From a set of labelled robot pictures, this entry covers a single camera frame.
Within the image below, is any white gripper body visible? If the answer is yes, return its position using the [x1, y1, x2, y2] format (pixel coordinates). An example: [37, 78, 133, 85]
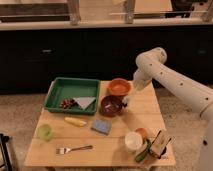
[133, 71, 151, 91]

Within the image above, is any white handled black brush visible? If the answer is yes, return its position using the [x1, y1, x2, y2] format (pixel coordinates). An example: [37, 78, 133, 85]
[122, 90, 136, 108]

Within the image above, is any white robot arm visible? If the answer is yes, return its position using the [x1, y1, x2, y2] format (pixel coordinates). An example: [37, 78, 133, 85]
[133, 47, 213, 171]

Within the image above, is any orange red bowl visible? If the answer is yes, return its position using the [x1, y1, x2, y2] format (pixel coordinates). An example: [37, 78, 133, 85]
[108, 78, 131, 96]

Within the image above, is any dark maroon bowl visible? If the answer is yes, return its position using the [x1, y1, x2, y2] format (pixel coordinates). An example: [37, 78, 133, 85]
[100, 95, 123, 117]

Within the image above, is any orange round fruit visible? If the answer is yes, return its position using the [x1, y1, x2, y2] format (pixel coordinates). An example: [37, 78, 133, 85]
[135, 128, 148, 138]

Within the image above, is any blue sponge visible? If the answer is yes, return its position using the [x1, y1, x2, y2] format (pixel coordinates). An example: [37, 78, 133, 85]
[91, 119, 111, 135]

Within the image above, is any grey folded cloth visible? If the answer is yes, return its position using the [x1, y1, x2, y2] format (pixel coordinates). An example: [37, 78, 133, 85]
[74, 97, 96, 110]

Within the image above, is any white cup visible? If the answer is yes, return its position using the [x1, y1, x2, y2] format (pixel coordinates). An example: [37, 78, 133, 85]
[124, 131, 143, 152]

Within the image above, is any wooden dish rack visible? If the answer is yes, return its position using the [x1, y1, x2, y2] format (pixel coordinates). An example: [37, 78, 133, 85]
[149, 130, 171, 159]

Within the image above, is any brown pine cone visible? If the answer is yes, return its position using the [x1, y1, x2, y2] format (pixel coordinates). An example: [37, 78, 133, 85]
[60, 98, 77, 109]

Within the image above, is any green cucumber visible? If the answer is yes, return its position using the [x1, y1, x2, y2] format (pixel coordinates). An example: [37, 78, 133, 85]
[135, 140, 151, 163]

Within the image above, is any green plastic tray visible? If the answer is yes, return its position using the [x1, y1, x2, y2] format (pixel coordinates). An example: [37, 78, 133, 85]
[44, 77, 100, 116]

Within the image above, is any silver fork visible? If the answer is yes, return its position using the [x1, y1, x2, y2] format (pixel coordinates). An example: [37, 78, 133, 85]
[55, 145, 93, 155]

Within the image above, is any light green cup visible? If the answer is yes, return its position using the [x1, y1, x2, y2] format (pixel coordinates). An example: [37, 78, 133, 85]
[36, 124, 53, 141]

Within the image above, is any black stand left edge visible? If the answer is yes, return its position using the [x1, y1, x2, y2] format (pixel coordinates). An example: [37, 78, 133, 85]
[0, 133, 13, 171]

